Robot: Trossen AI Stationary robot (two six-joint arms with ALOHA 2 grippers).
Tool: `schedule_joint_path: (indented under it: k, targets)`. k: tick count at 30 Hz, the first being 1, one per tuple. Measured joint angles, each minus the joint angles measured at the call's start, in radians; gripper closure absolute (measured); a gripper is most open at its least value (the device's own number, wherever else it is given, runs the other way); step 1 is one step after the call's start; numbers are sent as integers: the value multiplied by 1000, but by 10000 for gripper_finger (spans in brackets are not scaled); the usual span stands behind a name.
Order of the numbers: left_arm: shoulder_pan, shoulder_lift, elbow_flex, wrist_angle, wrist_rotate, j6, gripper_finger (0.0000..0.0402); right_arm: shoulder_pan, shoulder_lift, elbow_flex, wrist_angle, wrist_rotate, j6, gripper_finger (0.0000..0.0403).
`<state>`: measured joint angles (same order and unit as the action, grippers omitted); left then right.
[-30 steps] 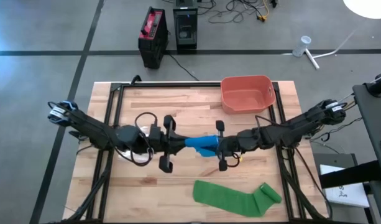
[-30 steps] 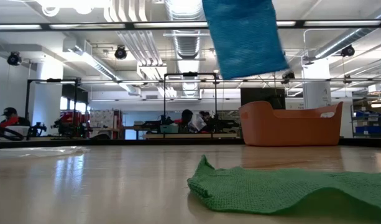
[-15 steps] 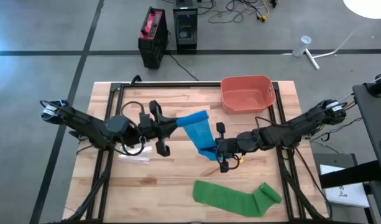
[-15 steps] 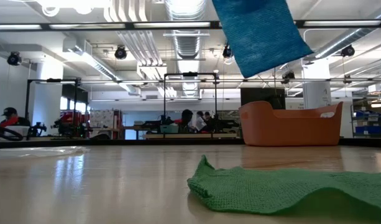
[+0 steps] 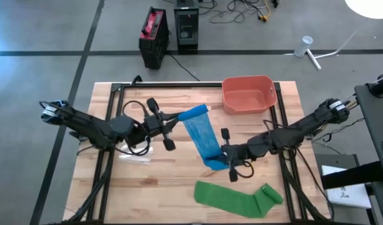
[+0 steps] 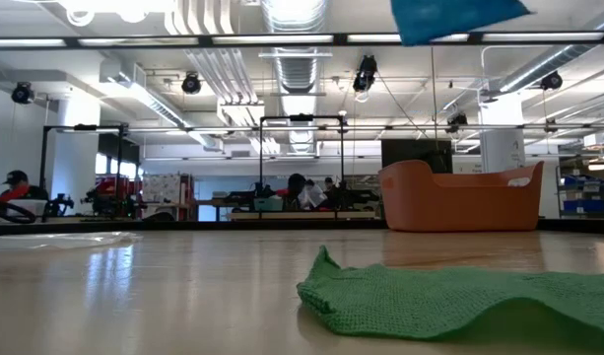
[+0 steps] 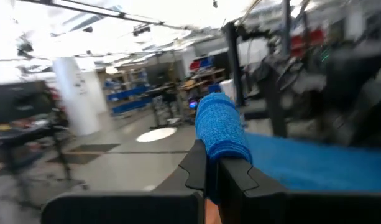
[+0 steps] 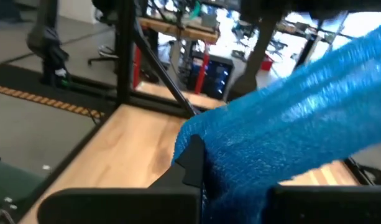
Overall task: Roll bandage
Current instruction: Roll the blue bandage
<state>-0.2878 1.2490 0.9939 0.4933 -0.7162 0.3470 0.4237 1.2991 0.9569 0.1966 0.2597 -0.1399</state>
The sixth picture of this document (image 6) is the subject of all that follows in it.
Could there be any blue elastic bandage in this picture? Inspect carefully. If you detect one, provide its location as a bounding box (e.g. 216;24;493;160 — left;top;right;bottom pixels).
389;0;533;47

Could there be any clear plastic zip bag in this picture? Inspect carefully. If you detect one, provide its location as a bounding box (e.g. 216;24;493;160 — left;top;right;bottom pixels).
0;230;144;250

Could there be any green knit bandage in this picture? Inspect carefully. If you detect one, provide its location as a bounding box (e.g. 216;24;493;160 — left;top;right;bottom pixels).
296;245;604;346

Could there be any teal plastic bin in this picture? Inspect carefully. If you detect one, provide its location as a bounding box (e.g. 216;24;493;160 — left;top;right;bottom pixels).
253;196;285;213

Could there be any black monitor screen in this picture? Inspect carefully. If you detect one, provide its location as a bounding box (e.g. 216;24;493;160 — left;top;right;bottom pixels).
379;138;454;175

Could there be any black hanging ceiling reel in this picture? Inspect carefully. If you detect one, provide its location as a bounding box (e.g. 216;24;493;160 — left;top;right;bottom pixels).
446;112;469;134
180;72;203;96
10;81;35;106
540;70;564;92
353;53;379;94

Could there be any white patterned board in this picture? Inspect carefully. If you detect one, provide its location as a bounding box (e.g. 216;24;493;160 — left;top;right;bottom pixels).
142;173;182;206

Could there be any orange plastic tub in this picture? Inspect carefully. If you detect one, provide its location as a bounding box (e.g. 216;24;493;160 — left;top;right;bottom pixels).
378;159;546;233

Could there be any red tool cart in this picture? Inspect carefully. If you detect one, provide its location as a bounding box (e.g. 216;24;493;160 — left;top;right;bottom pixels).
93;175;141;219

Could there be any white round column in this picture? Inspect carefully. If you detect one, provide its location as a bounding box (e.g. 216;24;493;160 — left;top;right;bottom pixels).
480;93;527;174

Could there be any shelf with blue bins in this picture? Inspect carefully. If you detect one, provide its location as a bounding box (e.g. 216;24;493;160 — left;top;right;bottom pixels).
556;165;604;219

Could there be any black table edge rail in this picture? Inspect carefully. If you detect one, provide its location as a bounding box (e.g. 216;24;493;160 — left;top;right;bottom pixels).
0;218;604;237

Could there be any thin hanging cable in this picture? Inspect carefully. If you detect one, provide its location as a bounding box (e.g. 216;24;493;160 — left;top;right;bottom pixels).
427;45;439;149

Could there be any black overhead frame bar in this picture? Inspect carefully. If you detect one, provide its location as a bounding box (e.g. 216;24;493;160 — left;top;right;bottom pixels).
0;30;604;48

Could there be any black cable loop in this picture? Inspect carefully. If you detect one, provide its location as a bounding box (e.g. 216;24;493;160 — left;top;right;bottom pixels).
0;196;36;226

